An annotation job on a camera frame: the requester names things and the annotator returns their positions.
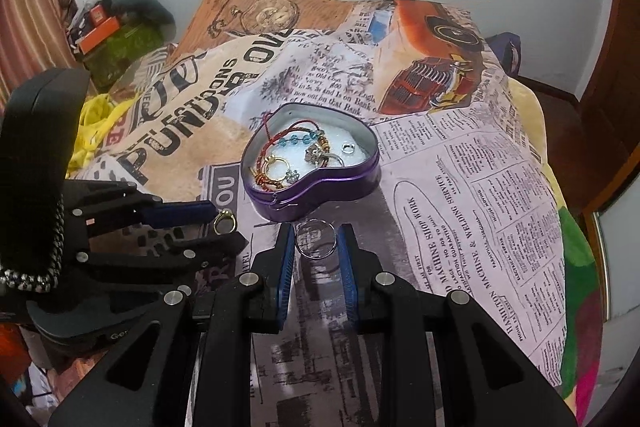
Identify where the thin gold hoop ring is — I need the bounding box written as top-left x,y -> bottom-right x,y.
263,155 -> 291,178

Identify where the large thin silver ring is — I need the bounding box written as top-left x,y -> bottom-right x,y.
295,218 -> 338,260

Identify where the striped brown curtain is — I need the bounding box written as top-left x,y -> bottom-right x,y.
0,0 -> 78,108

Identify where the purple heart-shaped tin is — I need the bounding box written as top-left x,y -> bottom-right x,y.
241,103 -> 382,224

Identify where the red string blue bead bracelet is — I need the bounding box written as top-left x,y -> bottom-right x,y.
248,119 -> 333,168

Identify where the grey cushion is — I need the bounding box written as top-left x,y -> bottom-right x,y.
102,0 -> 176,28

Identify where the orange box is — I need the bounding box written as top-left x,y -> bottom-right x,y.
77,18 -> 121,55

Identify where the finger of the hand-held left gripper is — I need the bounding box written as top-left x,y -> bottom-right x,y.
67,179 -> 223,238
75,229 -> 249,288

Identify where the brown wooden door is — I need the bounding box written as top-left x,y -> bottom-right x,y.
575,0 -> 640,228

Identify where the dark blue bag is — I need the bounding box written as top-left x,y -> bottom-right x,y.
487,32 -> 523,78

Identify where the multicoloured fleece blanket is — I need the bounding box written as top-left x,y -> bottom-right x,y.
515,77 -> 616,408

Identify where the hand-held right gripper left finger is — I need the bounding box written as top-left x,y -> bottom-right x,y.
47,223 -> 296,427

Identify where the black white braided lanyard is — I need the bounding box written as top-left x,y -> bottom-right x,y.
0,199 -> 67,294

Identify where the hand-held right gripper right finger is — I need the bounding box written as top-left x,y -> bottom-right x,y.
336,224 -> 578,427

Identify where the newspaper print blanket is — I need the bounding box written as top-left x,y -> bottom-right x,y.
100,0 -> 571,427

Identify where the yellow cloth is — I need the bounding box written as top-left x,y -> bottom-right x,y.
65,94 -> 136,172

